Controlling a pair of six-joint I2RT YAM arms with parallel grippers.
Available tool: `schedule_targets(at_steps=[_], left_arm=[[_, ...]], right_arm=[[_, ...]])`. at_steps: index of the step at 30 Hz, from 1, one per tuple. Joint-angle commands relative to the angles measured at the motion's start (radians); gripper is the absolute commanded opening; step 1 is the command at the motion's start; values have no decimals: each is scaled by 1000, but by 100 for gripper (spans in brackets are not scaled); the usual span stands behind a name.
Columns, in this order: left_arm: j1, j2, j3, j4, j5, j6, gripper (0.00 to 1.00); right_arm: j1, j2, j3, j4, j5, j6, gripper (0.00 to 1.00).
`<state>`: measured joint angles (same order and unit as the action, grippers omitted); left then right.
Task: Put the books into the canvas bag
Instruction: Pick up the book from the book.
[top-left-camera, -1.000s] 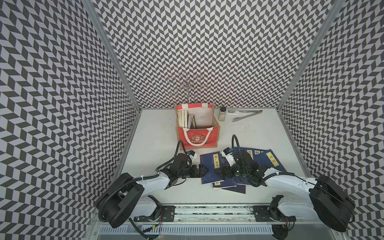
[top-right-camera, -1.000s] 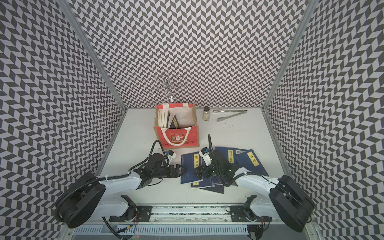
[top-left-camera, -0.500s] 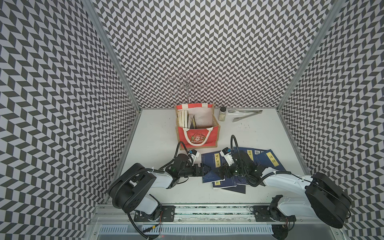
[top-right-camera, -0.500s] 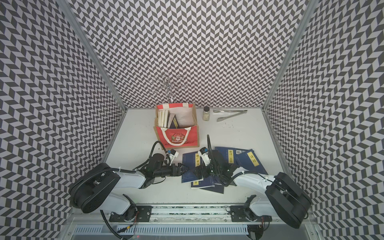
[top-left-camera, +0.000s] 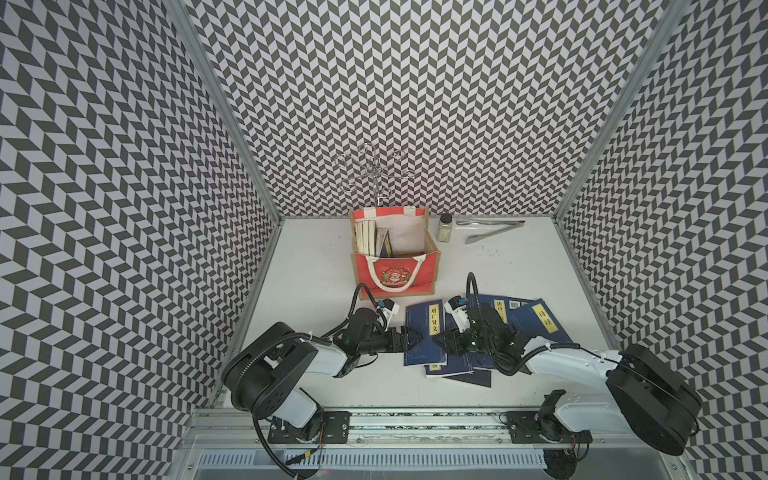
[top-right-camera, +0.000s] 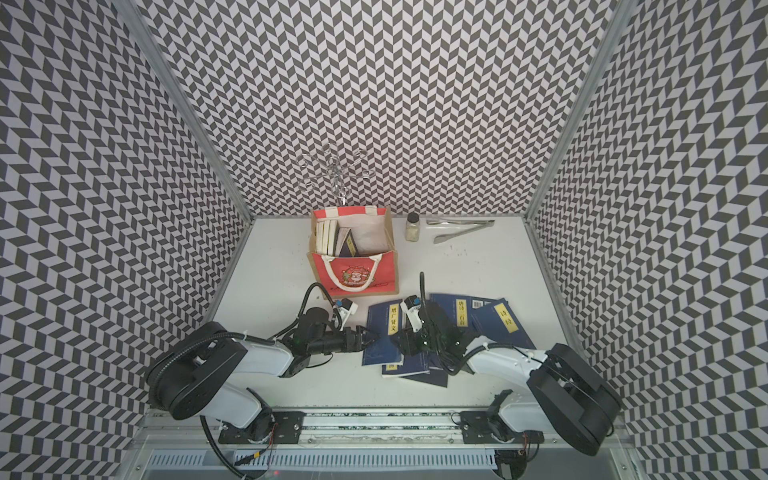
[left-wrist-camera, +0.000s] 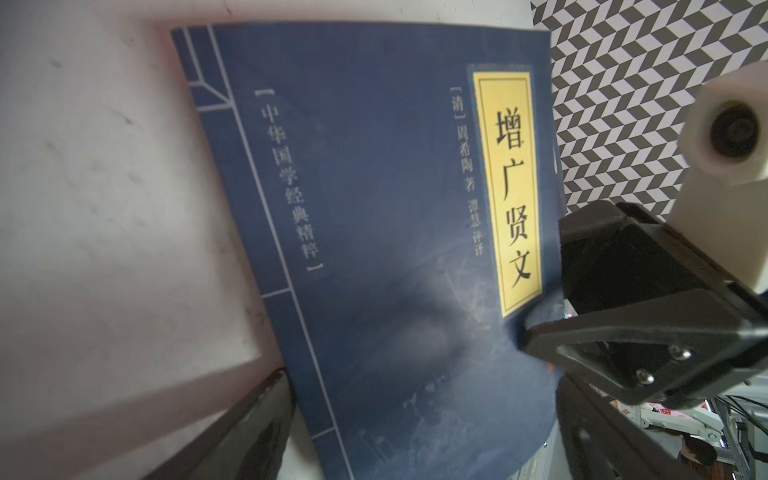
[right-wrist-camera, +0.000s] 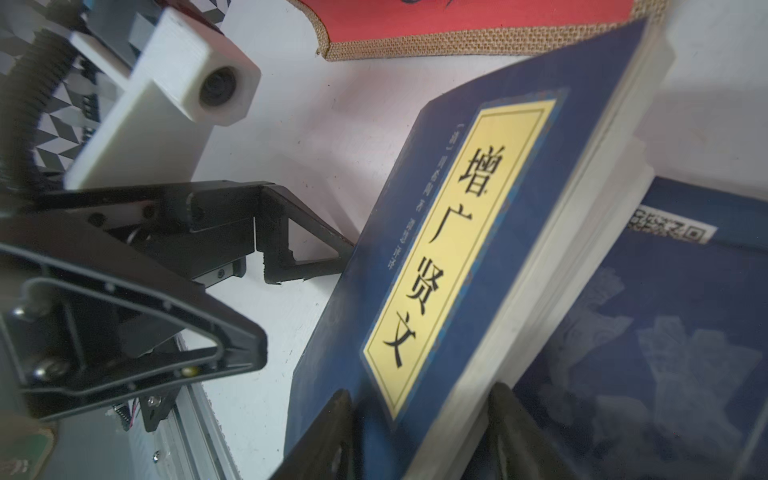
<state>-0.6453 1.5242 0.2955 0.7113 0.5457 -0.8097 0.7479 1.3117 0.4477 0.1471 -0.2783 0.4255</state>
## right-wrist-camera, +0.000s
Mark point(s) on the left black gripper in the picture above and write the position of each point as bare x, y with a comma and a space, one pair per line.
77, 335

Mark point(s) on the red burlap canvas bag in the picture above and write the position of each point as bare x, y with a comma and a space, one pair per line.
356, 30

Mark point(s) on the blue book yellow label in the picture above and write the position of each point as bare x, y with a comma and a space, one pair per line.
491, 201

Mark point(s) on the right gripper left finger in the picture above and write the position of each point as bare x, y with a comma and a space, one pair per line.
326, 450

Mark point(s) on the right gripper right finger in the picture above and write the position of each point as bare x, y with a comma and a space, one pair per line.
519, 448

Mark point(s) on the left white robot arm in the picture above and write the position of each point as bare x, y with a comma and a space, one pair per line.
108, 245

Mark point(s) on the blue book map cover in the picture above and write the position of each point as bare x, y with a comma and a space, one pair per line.
652, 363

